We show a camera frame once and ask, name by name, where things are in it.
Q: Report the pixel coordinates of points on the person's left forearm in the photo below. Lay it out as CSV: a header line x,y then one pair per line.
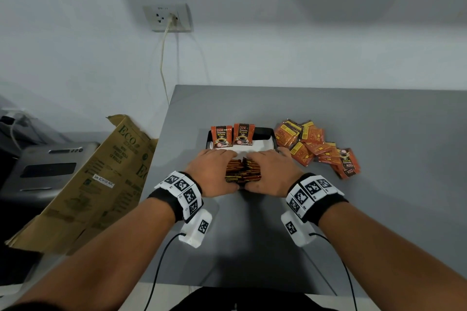
x,y
109,259

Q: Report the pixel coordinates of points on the grey appliance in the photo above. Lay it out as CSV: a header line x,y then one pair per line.
x,y
43,176

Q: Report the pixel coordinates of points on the person's right hand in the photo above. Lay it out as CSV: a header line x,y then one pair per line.
x,y
277,172

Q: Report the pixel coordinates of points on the brown cardboard box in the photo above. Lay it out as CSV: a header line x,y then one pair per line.
x,y
91,194

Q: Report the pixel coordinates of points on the person's right forearm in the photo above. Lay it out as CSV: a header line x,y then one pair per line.
x,y
386,263

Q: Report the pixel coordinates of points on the person's left hand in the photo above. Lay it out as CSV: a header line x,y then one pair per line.
x,y
209,172

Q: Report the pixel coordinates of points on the white wall socket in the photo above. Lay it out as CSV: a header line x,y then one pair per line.
x,y
166,17

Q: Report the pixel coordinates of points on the black wristband with marker tags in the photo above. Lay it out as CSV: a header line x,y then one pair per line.
x,y
313,196
178,194

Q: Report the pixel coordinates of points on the black tray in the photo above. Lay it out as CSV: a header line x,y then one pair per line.
x,y
262,133

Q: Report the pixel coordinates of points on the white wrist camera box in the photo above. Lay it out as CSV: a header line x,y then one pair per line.
x,y
197,228
297,230

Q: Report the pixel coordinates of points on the coffee sachet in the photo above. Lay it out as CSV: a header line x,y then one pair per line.
x,y
221,136
243,134

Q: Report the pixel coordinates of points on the person's black clothing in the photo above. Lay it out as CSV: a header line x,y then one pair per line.
x,y
255,301

